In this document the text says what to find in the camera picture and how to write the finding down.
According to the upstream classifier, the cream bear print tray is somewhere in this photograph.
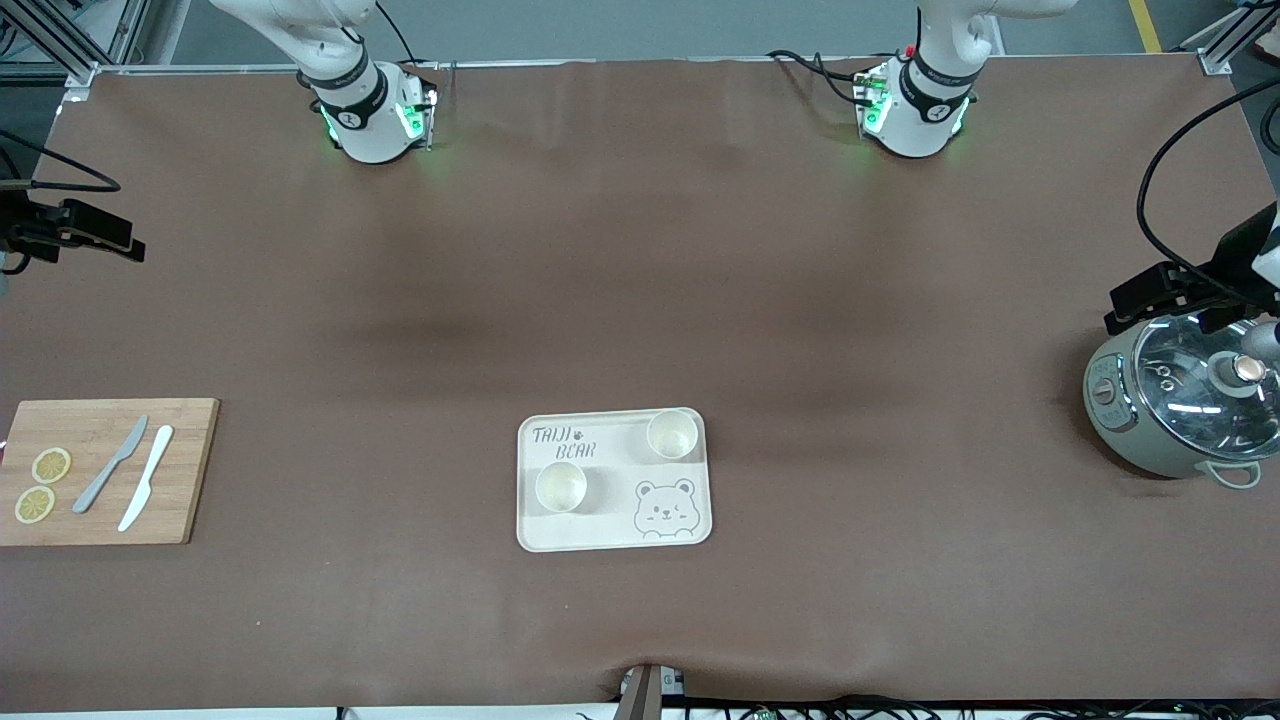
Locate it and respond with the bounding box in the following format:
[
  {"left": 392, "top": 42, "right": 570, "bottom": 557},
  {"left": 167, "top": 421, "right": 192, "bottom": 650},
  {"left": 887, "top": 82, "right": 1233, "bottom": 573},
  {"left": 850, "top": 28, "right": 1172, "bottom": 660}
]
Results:
[{"left": 516, "top": 407, "right": 714, "bottom": 553}]

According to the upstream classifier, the bamboo cutting board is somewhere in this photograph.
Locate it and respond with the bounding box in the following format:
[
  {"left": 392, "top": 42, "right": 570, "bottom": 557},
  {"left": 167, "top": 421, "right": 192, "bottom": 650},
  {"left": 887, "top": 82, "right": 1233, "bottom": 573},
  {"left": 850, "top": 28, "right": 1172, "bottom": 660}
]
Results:
[{"left": 0, "top": 398, "right": 221, "bottom": 547}]

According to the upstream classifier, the white IKEA cup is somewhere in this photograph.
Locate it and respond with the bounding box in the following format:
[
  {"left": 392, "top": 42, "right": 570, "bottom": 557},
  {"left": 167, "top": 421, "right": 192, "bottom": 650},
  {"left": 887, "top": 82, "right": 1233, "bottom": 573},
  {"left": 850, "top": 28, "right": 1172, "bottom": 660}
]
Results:
[
  {"left": 646, "top": 409, "right": 700, "bottom": 461},
  {"left": 535, "top": 461, "right": 589, "bottom": 514}
]

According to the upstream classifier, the silver aluminium frame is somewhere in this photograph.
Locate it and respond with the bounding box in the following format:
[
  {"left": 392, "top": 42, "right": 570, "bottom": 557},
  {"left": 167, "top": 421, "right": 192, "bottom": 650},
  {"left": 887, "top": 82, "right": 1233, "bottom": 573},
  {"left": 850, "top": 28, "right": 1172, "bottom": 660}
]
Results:
[
  {"left": 0, "top": 0, "right": 151, "bottom": 91},
  {"left": 1180, "top": 0, "right": 1280, "bottom": 77}
]

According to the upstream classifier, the glass pot lid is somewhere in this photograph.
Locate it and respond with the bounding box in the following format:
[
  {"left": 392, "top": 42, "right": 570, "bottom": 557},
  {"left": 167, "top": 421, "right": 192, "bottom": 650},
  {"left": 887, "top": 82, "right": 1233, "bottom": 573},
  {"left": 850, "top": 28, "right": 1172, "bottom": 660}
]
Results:
[{"left": 1135, "top": 312, "right": 1280, "bottom": 461}]

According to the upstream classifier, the white plastic knife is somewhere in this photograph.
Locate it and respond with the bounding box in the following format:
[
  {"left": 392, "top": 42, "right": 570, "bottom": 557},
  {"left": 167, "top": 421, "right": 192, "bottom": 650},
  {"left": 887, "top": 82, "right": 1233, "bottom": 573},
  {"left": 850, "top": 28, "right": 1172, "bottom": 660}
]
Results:
[{"left": 118, "top": 425, "right": 175, "bottom": 533}]

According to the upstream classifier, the brown table cover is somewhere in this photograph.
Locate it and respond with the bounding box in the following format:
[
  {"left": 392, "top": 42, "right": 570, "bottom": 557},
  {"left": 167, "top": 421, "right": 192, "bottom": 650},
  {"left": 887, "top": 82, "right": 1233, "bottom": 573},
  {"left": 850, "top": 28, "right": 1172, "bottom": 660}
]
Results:
[{"left": 0, "top": 55, "right": 1280, "bottom": 713}]

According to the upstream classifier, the sage green electric pot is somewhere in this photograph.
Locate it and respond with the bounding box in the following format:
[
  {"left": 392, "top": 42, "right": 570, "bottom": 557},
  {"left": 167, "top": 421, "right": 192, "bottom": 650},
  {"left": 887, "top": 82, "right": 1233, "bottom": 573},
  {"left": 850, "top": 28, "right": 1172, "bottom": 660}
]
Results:
[{"left": 1083, "top": 310, "right": 1280, "bottom": 491}]

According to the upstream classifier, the grey plastic knife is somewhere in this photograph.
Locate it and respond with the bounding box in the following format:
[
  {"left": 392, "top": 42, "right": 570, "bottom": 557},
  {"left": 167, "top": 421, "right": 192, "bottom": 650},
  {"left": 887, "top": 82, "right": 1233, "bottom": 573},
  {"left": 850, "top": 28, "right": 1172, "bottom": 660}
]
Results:
[{"left": 72, "top": 415, "right": 150, "bottom": 515}]

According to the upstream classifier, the black cable bundle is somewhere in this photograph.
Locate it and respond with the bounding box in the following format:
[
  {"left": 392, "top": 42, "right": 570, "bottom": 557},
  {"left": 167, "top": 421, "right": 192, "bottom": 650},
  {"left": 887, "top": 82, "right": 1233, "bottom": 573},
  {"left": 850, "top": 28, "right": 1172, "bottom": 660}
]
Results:
[{"left": 580, "top": 693, "right": 1280, "bottom": 720}]

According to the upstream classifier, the grey brown mounting bracket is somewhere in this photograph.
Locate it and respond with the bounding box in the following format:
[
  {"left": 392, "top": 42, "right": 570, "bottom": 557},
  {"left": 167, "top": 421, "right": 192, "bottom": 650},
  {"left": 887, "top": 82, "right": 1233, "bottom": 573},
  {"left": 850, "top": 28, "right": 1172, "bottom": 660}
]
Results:
[{"left": 615, "top": 662, "right": 689, "bottom": 720}]

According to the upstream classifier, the black left arm base cable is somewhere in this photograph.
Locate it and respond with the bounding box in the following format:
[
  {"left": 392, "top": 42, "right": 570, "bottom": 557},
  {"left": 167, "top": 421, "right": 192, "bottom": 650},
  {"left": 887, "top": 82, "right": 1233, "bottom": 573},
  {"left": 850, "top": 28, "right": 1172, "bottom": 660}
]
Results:
[{"left": 767, "top": 48, "right": 876, "bottom": 106}]

